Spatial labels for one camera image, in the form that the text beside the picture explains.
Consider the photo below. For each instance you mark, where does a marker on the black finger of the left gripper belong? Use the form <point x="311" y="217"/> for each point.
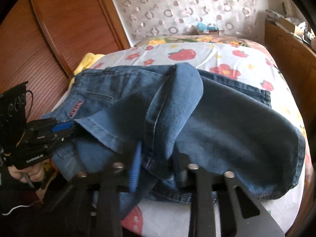
<point x="61" y="135"/>

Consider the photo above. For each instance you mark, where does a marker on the person's left hand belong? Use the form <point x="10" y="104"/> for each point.
<point x="35" y="173"/>

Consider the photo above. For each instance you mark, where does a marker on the wooden side cabinet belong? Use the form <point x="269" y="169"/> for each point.
<point x="296" y="61"/>

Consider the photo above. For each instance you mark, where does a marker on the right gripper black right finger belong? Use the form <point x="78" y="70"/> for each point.
<point x="184" y="173"/>

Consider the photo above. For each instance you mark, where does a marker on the yellow Pikachu plush toy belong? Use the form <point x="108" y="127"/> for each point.
<point x="88" y="60"/>

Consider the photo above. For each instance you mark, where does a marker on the colourful floral quilt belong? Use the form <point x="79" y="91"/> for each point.
<point x="231" y="40"/>

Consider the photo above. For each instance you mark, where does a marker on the sheer circle-patterned curtain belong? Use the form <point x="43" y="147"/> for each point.
<point x="143" y="19"/>

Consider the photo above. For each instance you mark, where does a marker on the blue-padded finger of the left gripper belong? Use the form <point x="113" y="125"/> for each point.
<point x="64" y="127"/>

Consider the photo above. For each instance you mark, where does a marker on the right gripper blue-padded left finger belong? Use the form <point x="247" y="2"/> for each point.
<point x="127" y="167"/>

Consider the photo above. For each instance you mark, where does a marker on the cardboard box on cabinet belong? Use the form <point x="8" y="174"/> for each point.
<point x="291" y="27"/>

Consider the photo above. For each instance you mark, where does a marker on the white floral strawberry bedsheet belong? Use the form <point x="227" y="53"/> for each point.
<point x="252" y="66"/>

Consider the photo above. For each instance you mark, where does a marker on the wooden slatted wardrobe door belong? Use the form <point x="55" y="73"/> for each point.
<point x="43" y="41"/>

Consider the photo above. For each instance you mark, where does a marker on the blue denim jeans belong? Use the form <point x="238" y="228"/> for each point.
<point x="220" y="123"/>

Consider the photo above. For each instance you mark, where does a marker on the blue toy on box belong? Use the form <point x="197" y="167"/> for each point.
<point x="209" y="29"/>

